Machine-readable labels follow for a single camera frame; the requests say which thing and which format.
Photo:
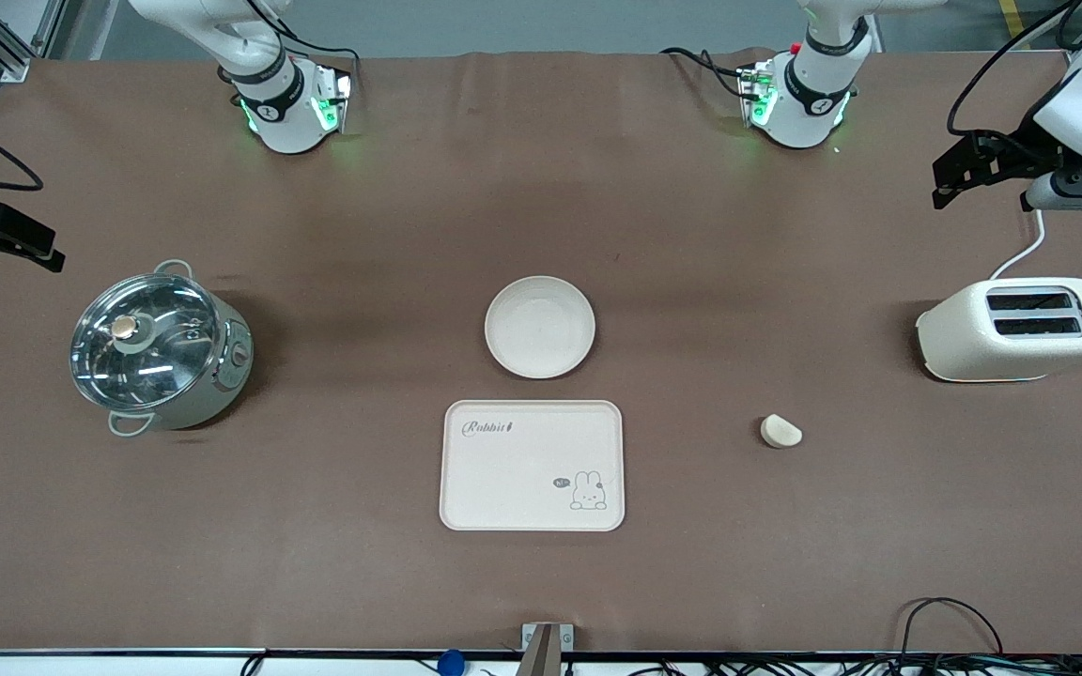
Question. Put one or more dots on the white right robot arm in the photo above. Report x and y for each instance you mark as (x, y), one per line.
(278, 103)

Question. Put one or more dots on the glass pot lid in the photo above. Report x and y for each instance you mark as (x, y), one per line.
(146, 338)

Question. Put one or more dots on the small metal bracket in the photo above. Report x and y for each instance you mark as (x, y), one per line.
(567, 637)

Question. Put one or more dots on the brown table cover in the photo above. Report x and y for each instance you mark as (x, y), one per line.
(541, 582)

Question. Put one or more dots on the pale green electric pot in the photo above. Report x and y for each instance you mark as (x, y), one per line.
(226, 371)

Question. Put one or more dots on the aluminium frame post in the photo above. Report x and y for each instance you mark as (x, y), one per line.
(6, 47)
(1043, 23)

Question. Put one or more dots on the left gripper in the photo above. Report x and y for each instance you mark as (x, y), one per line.
(1016, 153)

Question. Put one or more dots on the round cream plate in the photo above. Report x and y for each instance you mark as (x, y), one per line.
(539, 327)

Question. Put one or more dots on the blue round knob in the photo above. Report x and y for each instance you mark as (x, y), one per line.
(450, 663)

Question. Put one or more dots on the cream rabbit print tray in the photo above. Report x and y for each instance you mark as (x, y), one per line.
(522, 469)

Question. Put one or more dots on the cream two-slot toaster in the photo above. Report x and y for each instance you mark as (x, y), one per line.
(1011, 343)

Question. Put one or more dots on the small white bun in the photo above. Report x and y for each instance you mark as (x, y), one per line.
(780, 432)

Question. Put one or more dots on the grey stand pole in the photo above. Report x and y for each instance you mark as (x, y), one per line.
(541, 657)

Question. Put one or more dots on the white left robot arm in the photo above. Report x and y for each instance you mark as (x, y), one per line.
(809, 103)

